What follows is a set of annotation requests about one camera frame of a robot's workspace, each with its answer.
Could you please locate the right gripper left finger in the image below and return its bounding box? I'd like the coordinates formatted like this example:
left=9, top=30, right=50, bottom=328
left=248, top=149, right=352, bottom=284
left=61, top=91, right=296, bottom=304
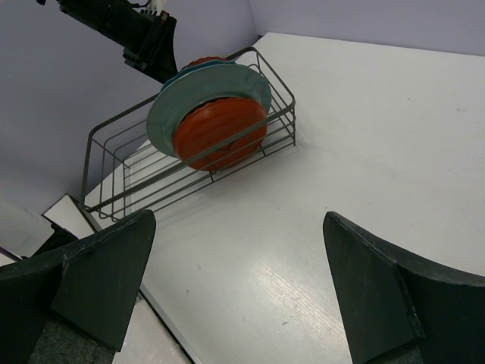
left=1, top=210, right=156, bottom=363

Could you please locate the grey-green round plate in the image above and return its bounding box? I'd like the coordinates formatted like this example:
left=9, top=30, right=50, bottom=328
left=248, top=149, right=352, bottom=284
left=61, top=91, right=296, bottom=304
left=146, top=63, right=272, bottom=157

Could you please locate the teal scalloped plate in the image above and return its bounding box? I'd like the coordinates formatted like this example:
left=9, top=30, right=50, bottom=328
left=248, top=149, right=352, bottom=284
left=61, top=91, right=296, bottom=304
left=160, top=61, right=236, bottom=93

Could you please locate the metal wire dish rack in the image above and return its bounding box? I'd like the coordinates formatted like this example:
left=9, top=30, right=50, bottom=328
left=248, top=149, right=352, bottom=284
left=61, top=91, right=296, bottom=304
left=78, top=47, right=296, bottom=227

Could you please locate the orange fluted plate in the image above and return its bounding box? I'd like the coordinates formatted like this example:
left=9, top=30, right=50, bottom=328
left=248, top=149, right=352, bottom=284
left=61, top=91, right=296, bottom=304
left=182, top=56, right=227, bottom=71

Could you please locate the silver foil-covered base rail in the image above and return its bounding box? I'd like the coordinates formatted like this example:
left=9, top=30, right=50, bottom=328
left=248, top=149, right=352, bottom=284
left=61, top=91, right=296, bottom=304
left=0, top=193, right=205, bottom=364

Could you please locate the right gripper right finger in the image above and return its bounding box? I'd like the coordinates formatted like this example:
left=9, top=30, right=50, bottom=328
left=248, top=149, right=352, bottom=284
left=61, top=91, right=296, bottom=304
left=323, top=212, right=484, bottom=363

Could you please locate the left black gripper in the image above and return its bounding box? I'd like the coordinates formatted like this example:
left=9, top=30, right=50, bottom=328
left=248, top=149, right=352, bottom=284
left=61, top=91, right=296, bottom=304
left=58, top=1, right=177, bottom=83

